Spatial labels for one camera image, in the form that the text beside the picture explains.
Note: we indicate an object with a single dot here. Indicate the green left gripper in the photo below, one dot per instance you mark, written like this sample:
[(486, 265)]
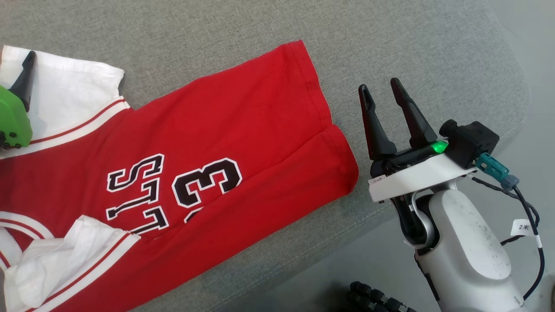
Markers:
[(13, 121)]

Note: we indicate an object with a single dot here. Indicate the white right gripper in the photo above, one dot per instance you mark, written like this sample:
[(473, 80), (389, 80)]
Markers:
[(416, 177)]

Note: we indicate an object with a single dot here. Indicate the red white basketball jersey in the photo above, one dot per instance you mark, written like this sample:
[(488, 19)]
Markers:
[(243, 130)]

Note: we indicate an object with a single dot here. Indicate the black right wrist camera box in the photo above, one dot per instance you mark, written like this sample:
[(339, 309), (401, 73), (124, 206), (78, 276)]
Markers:
[(470, 141)]

